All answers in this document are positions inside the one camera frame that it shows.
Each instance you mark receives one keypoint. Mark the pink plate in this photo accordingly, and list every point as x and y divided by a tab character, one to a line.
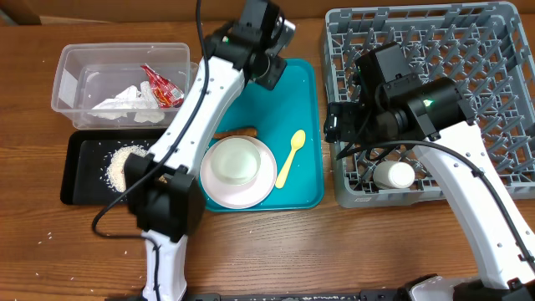
244	196

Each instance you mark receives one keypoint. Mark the white cup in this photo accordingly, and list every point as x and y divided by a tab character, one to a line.
393	175

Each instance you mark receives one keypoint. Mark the orange carrot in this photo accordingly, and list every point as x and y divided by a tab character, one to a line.
248	131

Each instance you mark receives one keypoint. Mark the black tray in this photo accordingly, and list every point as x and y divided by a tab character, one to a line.
89	153

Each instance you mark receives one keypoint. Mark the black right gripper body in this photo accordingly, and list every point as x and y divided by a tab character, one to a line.
359	124

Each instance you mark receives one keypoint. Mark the clear plastic bin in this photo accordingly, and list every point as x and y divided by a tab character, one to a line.
89	73

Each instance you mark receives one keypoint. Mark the yellow plastic spoon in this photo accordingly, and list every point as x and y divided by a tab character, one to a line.
297	142

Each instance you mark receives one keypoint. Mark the white tissue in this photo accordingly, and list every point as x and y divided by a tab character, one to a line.
141	100

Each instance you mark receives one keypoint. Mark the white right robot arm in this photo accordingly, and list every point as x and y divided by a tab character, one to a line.
434	120

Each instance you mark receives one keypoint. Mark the white rice pile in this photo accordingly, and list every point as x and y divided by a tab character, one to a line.
114	173

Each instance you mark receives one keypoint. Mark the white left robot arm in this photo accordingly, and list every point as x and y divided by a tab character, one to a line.
162	187

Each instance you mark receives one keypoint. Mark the white bowl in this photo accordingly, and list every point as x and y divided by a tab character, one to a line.
235	161

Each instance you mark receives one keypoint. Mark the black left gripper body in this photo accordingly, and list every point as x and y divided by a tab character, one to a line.
271	73

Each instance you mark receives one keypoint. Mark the grey dish rack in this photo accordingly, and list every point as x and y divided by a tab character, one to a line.
482	46

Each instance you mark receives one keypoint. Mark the teal tray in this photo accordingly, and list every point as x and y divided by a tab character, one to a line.
277	114

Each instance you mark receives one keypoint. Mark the red snack wrapper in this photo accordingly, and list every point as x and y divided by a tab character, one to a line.
166	94

